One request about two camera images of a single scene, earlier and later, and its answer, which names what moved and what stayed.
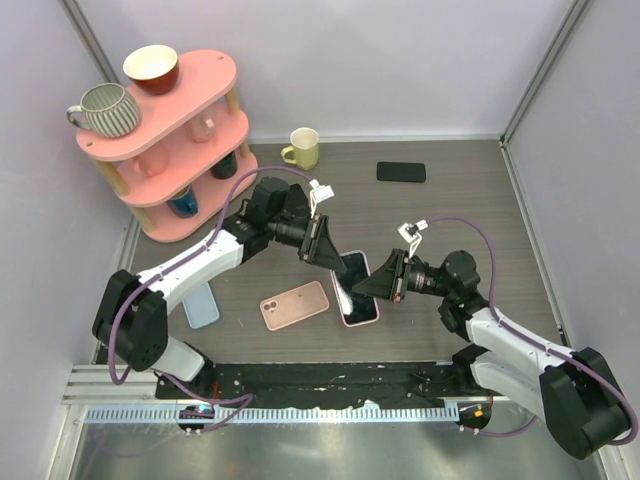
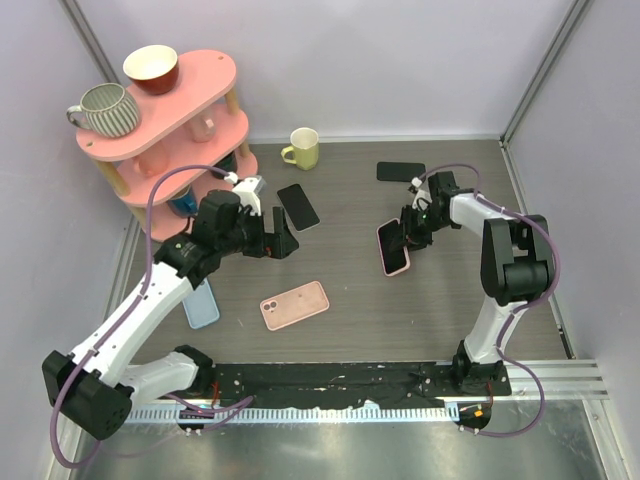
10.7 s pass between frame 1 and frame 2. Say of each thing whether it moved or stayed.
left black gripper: moved
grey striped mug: stayed
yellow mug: stayed
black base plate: stayed
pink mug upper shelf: stayed
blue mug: stayed
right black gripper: moved
